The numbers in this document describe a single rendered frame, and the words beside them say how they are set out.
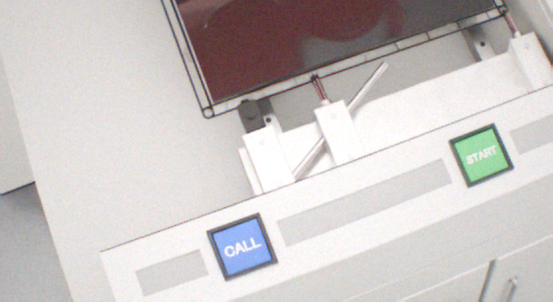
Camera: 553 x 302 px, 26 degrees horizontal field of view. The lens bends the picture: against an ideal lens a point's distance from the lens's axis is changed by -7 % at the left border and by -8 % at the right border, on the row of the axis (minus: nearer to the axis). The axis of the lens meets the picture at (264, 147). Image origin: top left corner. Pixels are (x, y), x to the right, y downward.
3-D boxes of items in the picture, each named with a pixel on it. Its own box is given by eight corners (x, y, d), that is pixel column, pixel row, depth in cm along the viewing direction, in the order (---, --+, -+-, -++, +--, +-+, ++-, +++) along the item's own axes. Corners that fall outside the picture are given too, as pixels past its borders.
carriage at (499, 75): (239, 159, 140) (237, 148, 138) (528, 53, 143) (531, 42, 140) (265, 223, 137) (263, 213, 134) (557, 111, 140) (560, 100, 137)
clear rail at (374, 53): (200, 113, 139) (198, 107, 137) (505, 6, 141) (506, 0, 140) (204, 123, 138) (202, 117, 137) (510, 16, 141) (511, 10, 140)
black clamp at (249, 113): (237, 113, 139) (235, 103, 137) (257, 107, 139) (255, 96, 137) (248, 141, 138) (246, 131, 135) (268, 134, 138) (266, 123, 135)
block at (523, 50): (507, 51, 140) (509, 38, 137) (531, 42, 140) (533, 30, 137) (535, 109, 137) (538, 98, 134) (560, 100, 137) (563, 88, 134)
